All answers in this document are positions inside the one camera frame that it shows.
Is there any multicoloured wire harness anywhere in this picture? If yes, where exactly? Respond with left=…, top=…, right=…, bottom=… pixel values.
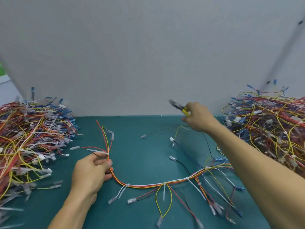
left=70, top=120, right=246, bottom=229

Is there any person's right hand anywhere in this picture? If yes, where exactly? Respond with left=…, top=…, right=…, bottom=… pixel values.
left=181, top=102, right=221, bottom=134

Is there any pile of wire harnesses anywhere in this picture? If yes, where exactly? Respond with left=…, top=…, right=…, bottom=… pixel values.
left=0, top=87, right=84, bottom=229
left=216, top=79, right=305, bottom=180

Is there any yellow-handled wire cutter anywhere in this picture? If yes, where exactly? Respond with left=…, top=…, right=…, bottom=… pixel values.
left=169, top=99, right=191, bottom=117

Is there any person's left forearm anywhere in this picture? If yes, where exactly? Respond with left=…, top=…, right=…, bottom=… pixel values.
left=48, top=188, right=98, bottom=229

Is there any person's right forearm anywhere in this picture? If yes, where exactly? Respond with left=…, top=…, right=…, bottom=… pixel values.
left=207, top=120, right=305, bottom=229

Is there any person's left hand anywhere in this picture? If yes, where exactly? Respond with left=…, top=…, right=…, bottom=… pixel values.
left=71, top=152, right=114, bottom=196

